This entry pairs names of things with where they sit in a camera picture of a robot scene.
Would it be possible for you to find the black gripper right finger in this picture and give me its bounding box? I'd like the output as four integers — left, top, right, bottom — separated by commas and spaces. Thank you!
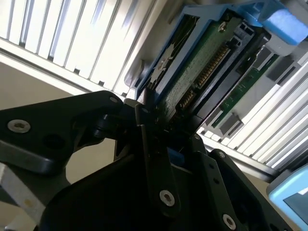
192, 135, 277, 231

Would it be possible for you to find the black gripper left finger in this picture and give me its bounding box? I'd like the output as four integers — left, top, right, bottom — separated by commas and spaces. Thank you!
0, 88, 182, 214

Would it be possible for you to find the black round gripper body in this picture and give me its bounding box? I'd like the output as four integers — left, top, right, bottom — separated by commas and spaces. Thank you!
39, 154, 212, 231

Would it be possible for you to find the hard disk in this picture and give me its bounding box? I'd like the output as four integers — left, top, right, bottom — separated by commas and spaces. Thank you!
133, 0, 308, 167

